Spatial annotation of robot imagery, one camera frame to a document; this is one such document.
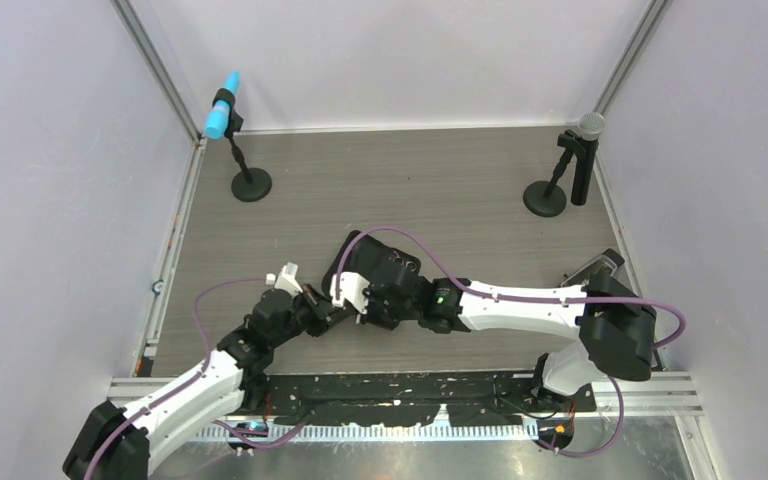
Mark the black silver microphone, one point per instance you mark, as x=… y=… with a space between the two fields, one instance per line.
x=587 y=134

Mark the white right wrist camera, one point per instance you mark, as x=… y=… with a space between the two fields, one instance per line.
x=348 y=289

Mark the clear black box device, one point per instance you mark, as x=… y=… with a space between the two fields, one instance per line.
x=609 y=262

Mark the black mounting base plate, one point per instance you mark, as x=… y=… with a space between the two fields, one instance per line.
x=489 y=398

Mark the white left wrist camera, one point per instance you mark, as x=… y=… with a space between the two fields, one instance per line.
x=285 y=279

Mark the black zip tool case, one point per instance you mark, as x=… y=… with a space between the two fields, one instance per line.
x=365 y=256

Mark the black left microphone stand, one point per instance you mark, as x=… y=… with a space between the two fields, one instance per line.
x=250 y=184

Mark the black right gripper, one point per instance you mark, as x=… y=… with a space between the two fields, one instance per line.
x=370 y=316

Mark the aluminium frame rail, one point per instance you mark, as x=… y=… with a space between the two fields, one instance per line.
x=670 y=395

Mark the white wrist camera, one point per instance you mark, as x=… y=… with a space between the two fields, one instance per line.
x=285 y=279
x=348 y=289

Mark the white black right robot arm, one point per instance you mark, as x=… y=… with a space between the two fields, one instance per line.
x=610 y=330

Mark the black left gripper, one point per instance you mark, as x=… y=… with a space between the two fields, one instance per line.
x=320 y=309

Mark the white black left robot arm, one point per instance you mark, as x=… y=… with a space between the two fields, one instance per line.
x=131 y=441

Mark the black right microphone stand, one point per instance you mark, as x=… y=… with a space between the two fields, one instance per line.
x=546 y=198

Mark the blue microphone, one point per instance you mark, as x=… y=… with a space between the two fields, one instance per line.
x=222 y=110

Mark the silver hair scissors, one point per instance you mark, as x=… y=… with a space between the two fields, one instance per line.
x=408 y=263

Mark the black microphone stand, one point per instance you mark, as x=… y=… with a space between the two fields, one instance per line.
x=250 y=184
x=546 y=198

